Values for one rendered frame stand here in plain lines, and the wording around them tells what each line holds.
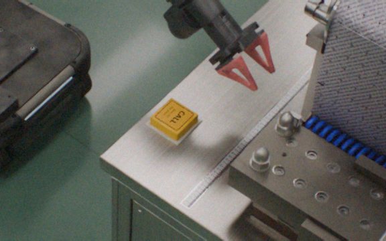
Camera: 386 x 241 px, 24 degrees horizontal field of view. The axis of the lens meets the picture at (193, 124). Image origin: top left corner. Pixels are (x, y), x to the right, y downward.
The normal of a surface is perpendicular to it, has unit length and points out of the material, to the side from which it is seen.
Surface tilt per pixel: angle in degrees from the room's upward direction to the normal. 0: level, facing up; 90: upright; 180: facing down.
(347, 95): 90
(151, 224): 90
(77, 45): 0
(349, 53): 90
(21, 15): 0
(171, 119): 0
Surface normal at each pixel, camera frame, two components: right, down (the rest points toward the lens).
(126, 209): -0.60, 0.58
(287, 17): 0.07, -0.64
